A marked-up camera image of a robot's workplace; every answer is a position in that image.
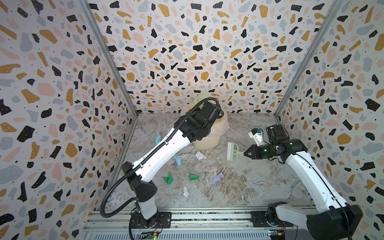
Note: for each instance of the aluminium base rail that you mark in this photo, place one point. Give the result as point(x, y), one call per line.
point(205, 223)

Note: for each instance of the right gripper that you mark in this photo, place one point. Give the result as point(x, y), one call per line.
point(255, 151)

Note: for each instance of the green hand brush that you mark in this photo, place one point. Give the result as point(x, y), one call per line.
point(233, 152)

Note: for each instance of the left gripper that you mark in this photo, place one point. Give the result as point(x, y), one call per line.
point(197, 112)

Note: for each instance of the light blue scrap centre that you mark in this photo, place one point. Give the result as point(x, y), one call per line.
point(178, 160)

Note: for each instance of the white scrap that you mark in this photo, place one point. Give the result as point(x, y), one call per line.
point(200, 156)
point(185, 192)

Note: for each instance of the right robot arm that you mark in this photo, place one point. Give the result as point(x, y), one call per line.
point(334, 218)

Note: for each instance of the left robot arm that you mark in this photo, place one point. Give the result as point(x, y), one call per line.
point(141, 181)

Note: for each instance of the green dustpan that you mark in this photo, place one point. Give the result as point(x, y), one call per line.
point(201, 96)

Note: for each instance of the corner aluminium post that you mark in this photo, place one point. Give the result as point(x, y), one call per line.
point(84, 5)
point(331, 14)

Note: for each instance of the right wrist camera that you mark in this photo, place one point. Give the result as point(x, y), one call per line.
point(257, 134)

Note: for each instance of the pink plastic bin liner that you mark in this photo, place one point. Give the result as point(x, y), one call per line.
point(219, 127)

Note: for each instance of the light blue scrap far left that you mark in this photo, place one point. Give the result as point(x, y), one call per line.
point(158, 138)

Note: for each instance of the right corner aluminium post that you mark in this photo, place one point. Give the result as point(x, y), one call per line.
point(331, 14)

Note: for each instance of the cream trash bin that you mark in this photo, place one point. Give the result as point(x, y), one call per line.
point(206, 143)

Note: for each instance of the lavender scrap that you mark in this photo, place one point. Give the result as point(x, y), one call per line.
point(217, 179)

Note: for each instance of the light blue scrap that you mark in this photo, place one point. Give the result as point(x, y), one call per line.
point(178, 160)
point(158, 138)

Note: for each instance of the green scrap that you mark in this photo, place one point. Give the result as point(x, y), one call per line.
point(193, 177)
point(169, 179)

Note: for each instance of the left corner aluminium post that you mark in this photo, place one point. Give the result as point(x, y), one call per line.
point(84, 5)

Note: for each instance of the white scrap front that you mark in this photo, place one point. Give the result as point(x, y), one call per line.
point(185, 192)

